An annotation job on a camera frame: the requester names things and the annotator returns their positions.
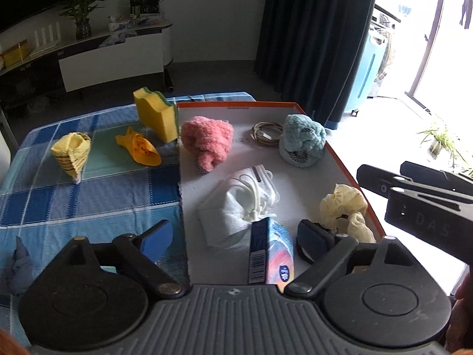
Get orange and white cardboard box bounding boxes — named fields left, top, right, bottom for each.
left=175, top=101, right=388, bottom=285

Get yellow striped sock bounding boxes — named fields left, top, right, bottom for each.
left=51, top=132, right=92, bottom=185

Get yellow box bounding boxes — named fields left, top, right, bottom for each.
left=0, top=40, right=30, bottom=68

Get person's right hand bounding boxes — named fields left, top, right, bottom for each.
left=445, top=275, right=473, bottom=355

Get pale yellow glove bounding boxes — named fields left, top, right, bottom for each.
left=319, top=184, right=378, bottom=244

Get bamboo plant in dark vase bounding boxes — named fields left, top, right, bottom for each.
left=57, top=0, right=106, bottom=41

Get green potted plant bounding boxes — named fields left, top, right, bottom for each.
left=416, top=116, right=473, bottom=178

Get white router with antennas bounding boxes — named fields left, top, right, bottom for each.
left=30, top=22, right=63, bottom=57

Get white face mask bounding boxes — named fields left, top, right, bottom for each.
left=196, top=165, right=279, bottom=248

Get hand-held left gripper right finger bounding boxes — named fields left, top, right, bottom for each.
left=287, top=219, right=416, bottom=299

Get orange cloth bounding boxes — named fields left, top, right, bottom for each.
left=114, top=126, right=162, bottom=166

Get pink fluffy sock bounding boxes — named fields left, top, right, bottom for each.
left=180, top=116, right=235, bottom=174

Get light blue fluffy sock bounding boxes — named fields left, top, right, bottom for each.
left=278, top=114, right=328, bottom=166

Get crumpled blue cloth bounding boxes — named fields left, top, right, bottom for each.
left=98, top=30, right=138, bottom=49

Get beige USB cable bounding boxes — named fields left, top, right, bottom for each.
left=251, top=121, right=285, bottom=146

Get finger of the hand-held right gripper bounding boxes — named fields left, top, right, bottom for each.
left=384, top=187, right=473, bottom=265
left=357, top=161, right=473, bottom=200

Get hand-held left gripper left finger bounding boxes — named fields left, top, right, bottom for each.
left=61, top=220, right=187, bottom=299

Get green printed box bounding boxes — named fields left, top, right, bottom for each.
left=129, top=0, right=161, bottom=18

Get dark grey sock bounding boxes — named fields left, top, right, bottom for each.
left=3, top=236, right=35, bottom=297

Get dark blue curtain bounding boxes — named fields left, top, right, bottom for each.
left=254, top=0, right=381, bottom=128

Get blue tissue pack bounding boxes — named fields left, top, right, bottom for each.
left=247, top=216, right=295, bottom=285

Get white and black TV cabinet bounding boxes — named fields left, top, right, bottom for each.
left=0, top=15, right=174, bottom=109

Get light blue suitcase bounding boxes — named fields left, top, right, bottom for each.
left=344, top=26, right=388, bottom=117

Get blue checked tablecloth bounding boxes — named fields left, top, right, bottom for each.
left=0, top=91, right=257, bottom=344

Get yellow sponge with green pad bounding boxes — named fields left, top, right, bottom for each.
left=133, top=88, right=180, bottom=143

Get hanging dark garment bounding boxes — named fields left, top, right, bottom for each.
left=458, top=0, right=473, bottom=28

